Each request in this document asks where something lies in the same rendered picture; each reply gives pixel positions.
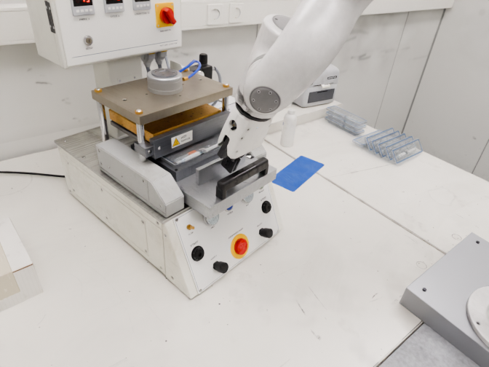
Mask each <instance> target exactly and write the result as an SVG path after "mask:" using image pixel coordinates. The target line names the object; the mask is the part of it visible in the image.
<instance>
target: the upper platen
mask: <svg viewBox="0 0 489 367"><path fill-rule="evenodd" d="M220 112H221V110H220V109H219V108H216V107H214V106H211V105H209V104H207V103H206V104H204V105H201V106H197V107H195V108H191V109H189V110H186V111H182V112H180V113H177V114H173V115H171V116H168V117H165V118H162V119H158V120H156V121H153V122H149V123H147V124H144V128H145V137H146V142H148V143H150V141H149V138H153V137H154V136H157V135H161V134H162V133H166V132H169V131H171V130H174V129H176V128H179V127H182V126H184V125H188V124H191V123H192V122H196V121H199V120H200V119H204V118H207V117H210V116H212V115H214V114H218V113H220ZM109 116H110V119H111V120H112V121H111V125H112V126H114V127H115V128H117V129H119V130H121V131H122V132H123V133H126V134H127V135H129V136H130V137H132V138H134V139H135V140H138V136H137V128H136V123H134V122H133V121H131V120H129V119H128V118H126V117H123V116H122V115H121V114H118V113H116V112H115V111H113V110H111V109H109Z"/></svg>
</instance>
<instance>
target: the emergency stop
mask: <svg viewBox="0 0 489 367"><path fill-rule="evenodd" d="M234 250H235V252H236V254H239V255H243V254H244V253H245V252H246V251H247V241H246V239H243V238H239V239H238V240H237V241H236V242H235V245H234Z"/></svg>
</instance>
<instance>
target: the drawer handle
mask: <svg viewBox="0 0 489 367"><path fill-rule="evenodd" d="M268 170H269V160H268V159H266V158H265V157H261V158H260V159H258V160H256V161H254V162H252V163H250V164H249V165H247V166H245V167H243V168H241V169H239V170H238V171H236V172H234V173H232V174H230V175H228V176H226V177H225V178H222V179H220V180H219V181H218V182H217V186H216V194H215V196H216V197H217V198H219V199H221V200H224V199H225V198H226V191H228V190H229V189H231V188H233V187H235V186H236V185H238V184H240V183H241V182H243V181H246V180H247V179H248V178H251V177H252V176H254V175H256V174H257V173H261V174H263V175H266V174H268Z"/></svg>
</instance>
